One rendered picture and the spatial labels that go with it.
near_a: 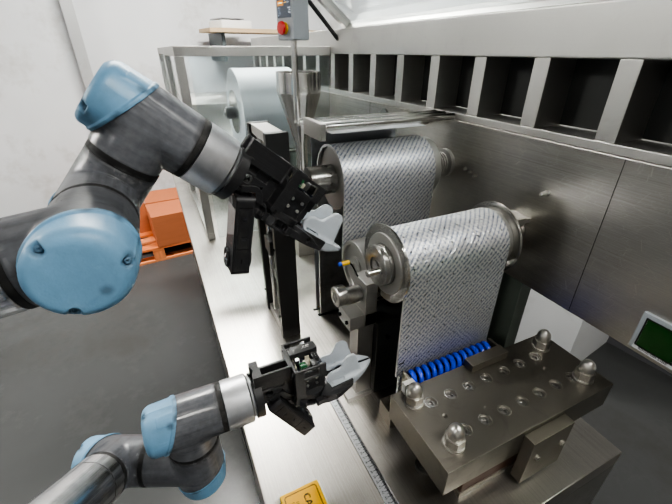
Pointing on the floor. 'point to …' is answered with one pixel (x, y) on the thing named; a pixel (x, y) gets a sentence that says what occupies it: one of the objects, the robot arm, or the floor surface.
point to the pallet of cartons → (163, 226)
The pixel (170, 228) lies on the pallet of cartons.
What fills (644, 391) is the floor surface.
